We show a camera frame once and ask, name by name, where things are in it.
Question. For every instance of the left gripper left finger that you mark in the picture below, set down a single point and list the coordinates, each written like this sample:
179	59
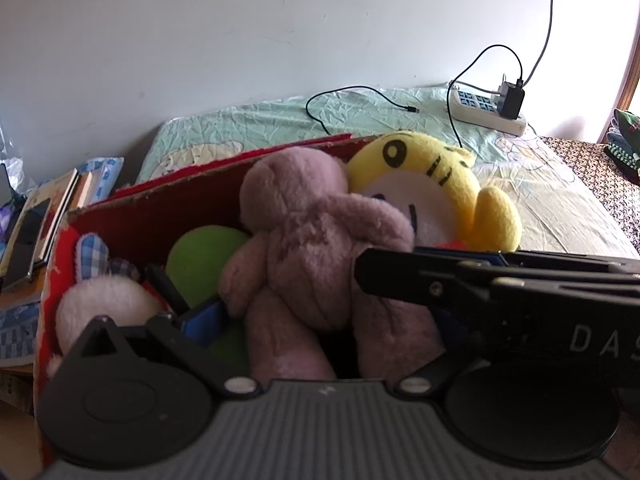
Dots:
179	342

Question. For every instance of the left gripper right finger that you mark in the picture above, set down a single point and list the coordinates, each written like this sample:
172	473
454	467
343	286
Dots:
415	385

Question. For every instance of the white bunny plush plaid ears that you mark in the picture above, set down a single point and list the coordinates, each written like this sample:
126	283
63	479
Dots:
103	287

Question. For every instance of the green plush toy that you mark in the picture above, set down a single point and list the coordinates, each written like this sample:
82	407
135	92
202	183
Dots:
194	267

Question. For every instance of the red storage box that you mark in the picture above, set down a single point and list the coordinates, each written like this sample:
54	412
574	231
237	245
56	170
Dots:
118	419

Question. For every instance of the mauve bear plush toy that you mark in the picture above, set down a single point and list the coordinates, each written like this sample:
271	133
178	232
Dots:
294	278

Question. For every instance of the yellow tiger plush toy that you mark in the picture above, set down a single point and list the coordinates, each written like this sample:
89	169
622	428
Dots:
433	184

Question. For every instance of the cartoon print bed sheet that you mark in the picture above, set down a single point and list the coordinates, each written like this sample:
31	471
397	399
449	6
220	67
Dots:
558	212

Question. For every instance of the stack of books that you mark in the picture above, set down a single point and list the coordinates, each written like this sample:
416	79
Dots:
30	244

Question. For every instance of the brown floral patterned cloth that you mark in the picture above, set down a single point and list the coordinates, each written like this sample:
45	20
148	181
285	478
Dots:
592	165

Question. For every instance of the white power strip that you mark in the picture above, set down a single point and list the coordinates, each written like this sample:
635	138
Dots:
478	110

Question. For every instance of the black power adapter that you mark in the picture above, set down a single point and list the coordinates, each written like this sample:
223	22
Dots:
510	99

